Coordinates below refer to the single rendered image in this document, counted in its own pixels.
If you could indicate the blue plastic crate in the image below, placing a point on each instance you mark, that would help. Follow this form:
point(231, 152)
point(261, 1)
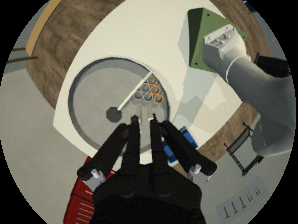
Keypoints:
point(170, 157)

